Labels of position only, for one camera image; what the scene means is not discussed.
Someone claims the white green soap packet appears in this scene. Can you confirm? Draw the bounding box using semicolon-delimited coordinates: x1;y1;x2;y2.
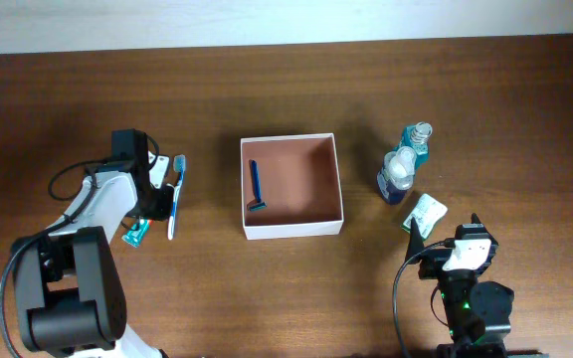
401;194;448;240

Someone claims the blue white toothbrush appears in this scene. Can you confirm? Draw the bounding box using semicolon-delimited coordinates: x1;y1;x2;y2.
167;154;187;241

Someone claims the red green toothpaste tube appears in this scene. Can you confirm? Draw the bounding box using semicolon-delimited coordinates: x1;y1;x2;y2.
121;219;151;248

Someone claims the blue disposable razor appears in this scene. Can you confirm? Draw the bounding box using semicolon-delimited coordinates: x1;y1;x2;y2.
248;160;267;212

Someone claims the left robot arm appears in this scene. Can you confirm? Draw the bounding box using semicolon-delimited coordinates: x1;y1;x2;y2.
0;129;172;357

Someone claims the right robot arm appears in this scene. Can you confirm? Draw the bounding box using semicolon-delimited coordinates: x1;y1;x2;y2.
392;214;544;358

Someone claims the dark blue foam pump bottle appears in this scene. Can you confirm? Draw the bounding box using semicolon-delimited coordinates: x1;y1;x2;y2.
376;146;417;205

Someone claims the teal mouthwash bottle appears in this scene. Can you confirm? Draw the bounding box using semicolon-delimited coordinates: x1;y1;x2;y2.
397;122;433;170

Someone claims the pink cardboard box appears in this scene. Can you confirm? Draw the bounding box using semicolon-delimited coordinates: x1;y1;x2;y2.
240;133;344;241

